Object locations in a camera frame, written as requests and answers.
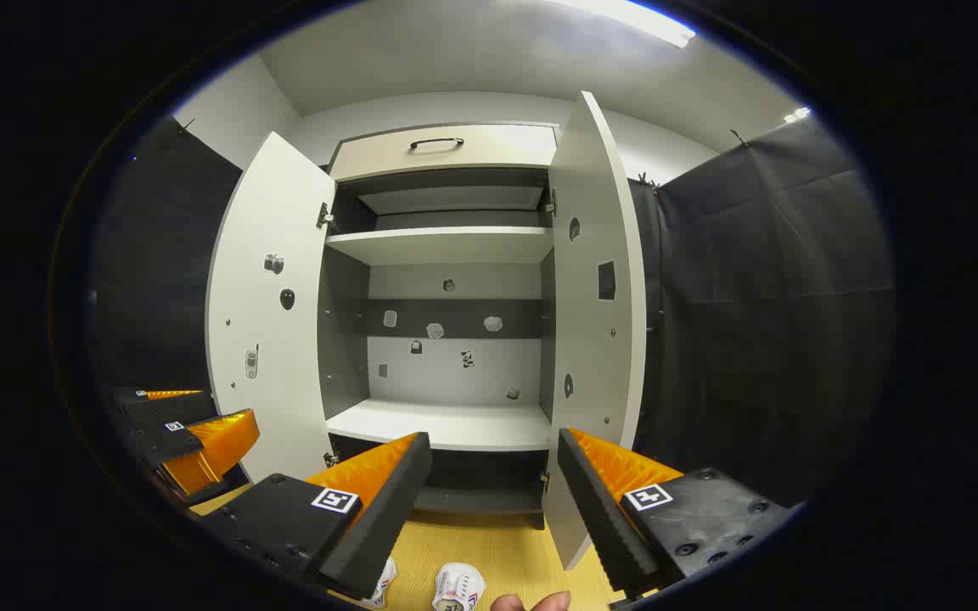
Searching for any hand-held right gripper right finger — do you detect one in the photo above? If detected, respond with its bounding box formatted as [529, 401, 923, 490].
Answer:
[557, 428, 795, 602]

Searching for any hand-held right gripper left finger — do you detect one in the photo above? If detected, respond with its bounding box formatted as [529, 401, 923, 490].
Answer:
[199, 431, 435, 602]

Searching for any white shoe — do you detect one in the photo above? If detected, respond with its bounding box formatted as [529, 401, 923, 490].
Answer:
[431, 562, 487, 611]
[360, 556, 398, 609]

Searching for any white cabinet door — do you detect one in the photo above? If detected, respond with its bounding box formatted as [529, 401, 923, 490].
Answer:
[540, 90, 648, 571]
[205, 130, 339, 483]

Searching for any white cabinet drawer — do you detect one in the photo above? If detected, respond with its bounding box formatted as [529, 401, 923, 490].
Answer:
[329, 124, 558, 181]

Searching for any black backdrop cloth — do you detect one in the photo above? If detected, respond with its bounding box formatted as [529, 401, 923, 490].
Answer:
[88, 113, 896, 510]

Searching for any long ceiling light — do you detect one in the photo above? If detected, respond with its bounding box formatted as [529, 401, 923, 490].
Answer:
[540, 0, 698, 49]

